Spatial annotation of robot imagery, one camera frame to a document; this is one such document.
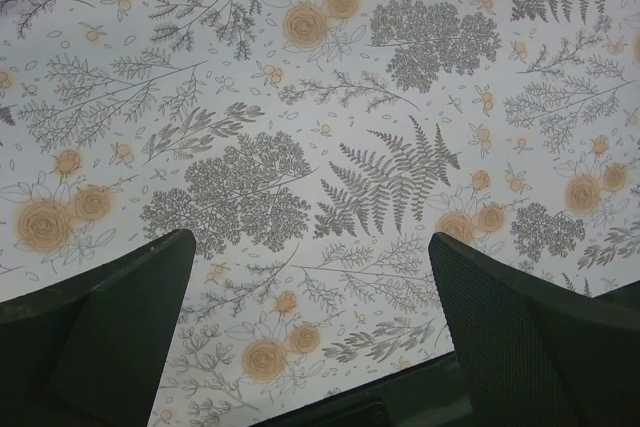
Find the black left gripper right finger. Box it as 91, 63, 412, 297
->
428, 232, 639, 426

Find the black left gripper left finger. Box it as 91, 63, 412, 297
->
1, 230, 195, 426

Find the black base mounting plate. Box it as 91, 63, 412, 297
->
249, 279, 640, 427

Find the floral patterned table mat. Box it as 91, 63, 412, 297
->
1, 0, 639, 426

